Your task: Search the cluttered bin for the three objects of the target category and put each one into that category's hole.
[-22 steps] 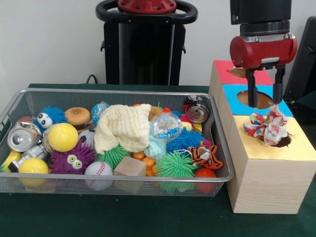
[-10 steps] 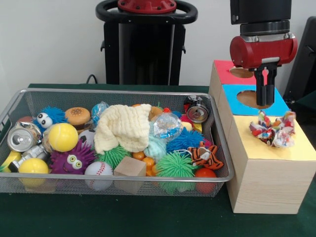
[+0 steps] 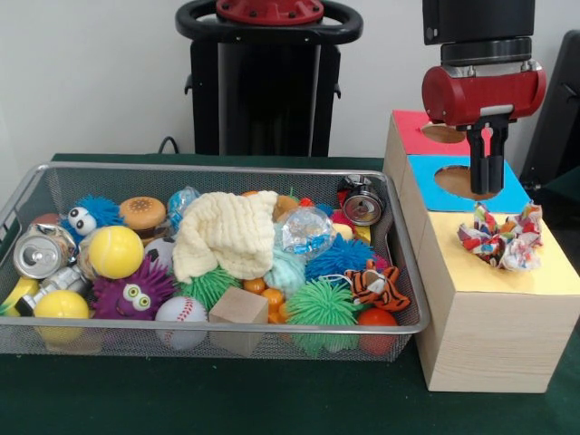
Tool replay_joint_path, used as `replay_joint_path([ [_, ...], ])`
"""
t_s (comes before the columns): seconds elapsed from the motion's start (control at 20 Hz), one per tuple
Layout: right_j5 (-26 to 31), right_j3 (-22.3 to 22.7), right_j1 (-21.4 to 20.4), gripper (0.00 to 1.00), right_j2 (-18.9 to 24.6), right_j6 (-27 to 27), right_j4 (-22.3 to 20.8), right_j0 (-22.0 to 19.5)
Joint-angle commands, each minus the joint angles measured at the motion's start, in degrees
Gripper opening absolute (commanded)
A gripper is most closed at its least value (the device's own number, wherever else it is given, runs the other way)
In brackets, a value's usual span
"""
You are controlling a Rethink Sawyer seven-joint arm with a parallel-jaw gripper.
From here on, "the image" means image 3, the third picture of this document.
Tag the white baseball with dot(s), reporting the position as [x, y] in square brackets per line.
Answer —
[181, 310]

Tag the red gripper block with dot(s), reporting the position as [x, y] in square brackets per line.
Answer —
[480, 97]

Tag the plain yellow ball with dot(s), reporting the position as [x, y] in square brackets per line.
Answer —
[61, 306]

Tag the green cloth on side table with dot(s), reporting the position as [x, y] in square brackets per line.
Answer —
[566, 195]

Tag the colourful wrapper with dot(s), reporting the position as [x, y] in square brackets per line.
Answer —
[494, 247]

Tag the green spiky rubber ball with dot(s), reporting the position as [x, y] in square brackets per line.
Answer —
[319, 301]

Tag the wooden box with three holes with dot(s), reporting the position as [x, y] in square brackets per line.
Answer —
[494, 340]

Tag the cream waffle cloth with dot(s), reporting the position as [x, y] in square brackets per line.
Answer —
[222, 235]

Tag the tiger plush toy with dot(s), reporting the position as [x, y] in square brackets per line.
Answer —
[378, 285]

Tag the yellow tennis ball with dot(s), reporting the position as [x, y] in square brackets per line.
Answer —
[116, 251]

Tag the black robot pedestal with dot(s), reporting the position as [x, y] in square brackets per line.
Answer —
[272, 90]

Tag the crushed silver drink can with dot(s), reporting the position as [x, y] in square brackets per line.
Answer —
[36, 258]

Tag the purple spiky monster toy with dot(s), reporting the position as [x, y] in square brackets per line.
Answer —
[118, 294]

